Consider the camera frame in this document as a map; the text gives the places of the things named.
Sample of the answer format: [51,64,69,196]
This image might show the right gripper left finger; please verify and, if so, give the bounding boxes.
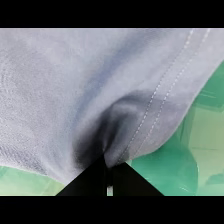
[55,153,108,197]

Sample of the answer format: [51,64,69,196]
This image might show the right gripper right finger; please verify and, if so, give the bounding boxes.
[111,160,165,197]

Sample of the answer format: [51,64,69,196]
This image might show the pale grey-blue shirt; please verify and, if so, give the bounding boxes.
[0,28,224,186]

